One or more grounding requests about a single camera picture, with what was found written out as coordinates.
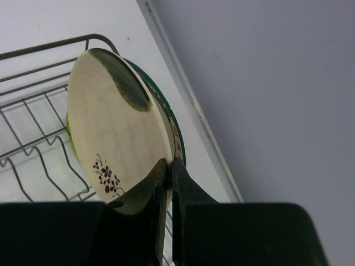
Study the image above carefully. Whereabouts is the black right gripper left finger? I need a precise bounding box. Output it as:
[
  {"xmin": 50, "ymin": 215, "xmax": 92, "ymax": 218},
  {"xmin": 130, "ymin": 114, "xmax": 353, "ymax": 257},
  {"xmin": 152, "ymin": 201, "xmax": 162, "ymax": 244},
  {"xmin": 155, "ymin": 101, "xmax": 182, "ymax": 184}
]
[{"xmin": 109, "ymin": 158, "xmax": 168, "ymax": 265}]

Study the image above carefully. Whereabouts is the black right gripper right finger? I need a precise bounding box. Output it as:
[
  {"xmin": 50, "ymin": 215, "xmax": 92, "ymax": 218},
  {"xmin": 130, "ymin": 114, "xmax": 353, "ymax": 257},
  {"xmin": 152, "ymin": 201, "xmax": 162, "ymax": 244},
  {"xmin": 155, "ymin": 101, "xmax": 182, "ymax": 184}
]
[{"xmin": 171, "ymin": 157, "xmax": 221, "ymax": 265}]

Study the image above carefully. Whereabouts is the white plate green lettered rim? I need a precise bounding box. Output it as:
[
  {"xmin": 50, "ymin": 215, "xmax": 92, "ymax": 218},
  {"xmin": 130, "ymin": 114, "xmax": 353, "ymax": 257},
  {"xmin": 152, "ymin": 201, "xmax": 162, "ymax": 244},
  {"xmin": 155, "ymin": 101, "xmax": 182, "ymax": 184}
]
[{"xmin": 126, "ymin": 59, "xmax": 186, "ymax": 165}]

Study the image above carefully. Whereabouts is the beige plate with flowers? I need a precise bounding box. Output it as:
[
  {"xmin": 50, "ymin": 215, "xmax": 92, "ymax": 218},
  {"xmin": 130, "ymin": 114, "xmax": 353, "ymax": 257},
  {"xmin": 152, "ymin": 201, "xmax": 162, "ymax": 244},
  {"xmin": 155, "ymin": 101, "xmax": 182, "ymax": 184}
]
[{"xmin": 67, "ymin": 48, "xmax": 173, "ymax": 203}]

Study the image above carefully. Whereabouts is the lime green plate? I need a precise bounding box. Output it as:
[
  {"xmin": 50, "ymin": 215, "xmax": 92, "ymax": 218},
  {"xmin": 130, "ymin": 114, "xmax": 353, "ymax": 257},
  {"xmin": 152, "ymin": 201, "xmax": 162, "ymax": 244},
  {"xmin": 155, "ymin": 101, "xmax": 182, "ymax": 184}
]
[{"xmin": 66, "ymin": 113, "xmax": 80, "ymax": 163}]

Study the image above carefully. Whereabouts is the grey wire dish rack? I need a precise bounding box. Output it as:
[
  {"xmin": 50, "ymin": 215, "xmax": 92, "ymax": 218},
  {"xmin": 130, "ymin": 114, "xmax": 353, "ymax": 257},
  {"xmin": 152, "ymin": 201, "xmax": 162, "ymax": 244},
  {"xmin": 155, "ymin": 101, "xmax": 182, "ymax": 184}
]
[{"xmin": 0, "ymin": 33, "xmax": 178, "ymax": 266}]

